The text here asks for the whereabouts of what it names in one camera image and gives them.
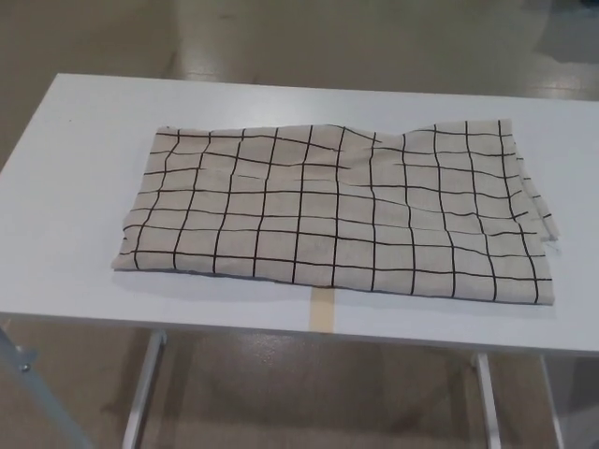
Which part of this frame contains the white checkered towel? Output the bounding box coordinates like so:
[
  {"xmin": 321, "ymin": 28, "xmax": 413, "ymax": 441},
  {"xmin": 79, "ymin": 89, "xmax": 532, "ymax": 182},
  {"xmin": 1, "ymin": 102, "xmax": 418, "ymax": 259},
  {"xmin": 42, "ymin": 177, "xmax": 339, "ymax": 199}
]
[{"xmin": 110, "ymin": 119, "xmax": 561, "ymax": 307}]

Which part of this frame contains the beige tape strip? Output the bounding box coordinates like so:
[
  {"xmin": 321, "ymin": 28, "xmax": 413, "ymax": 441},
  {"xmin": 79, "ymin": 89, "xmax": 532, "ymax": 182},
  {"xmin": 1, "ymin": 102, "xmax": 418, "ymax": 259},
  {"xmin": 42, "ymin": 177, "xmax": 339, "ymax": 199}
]
[{"xmin": 309, "ymin": 285, "xmax": 338, "ymax": 335}]

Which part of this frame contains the white table leg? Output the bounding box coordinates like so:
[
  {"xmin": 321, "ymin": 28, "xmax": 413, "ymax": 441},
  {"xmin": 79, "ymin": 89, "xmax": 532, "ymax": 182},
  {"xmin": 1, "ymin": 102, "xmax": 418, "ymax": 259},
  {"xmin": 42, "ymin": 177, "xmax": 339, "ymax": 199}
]
[
  {"xmin": 122, "ymin": 330, "xmax": 168, "ymax": 449},
  {"xmin": 474, "ymin": 353, "xmax": 504, "ymax": 449},
  {"xmin": 537, "ymin": 355, "xmax": 571, "ymax": 449}
]

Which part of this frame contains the grey metal stand leg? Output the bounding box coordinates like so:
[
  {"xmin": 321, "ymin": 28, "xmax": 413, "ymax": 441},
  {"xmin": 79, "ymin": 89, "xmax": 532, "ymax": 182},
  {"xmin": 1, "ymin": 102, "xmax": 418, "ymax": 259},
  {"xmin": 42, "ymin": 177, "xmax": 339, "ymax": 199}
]
[{"xmin": 0, "ymin": 321, "xmax": 95, "ymax": 449}]

